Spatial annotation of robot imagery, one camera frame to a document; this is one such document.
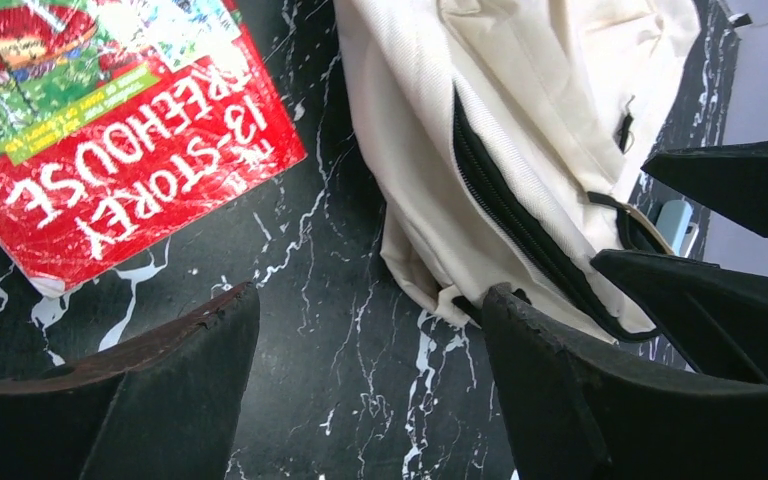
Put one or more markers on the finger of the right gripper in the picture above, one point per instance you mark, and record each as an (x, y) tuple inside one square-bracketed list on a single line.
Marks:
[(731, 180), (717, 319)]

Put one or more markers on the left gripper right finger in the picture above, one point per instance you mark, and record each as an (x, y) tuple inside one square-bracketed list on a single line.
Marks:
[(576, 407)]

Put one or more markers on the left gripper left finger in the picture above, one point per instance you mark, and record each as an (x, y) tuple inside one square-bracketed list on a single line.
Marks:
[(162, 405)]

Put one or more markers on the beige backpack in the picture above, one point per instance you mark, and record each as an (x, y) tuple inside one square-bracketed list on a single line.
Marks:
[(506, 138)]

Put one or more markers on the red treehouse book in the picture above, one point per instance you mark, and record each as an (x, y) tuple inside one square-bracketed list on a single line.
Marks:
[(121, 122)]

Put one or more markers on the light blue eraser box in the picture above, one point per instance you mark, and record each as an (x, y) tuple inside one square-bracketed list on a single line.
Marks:
[(674, 223)]

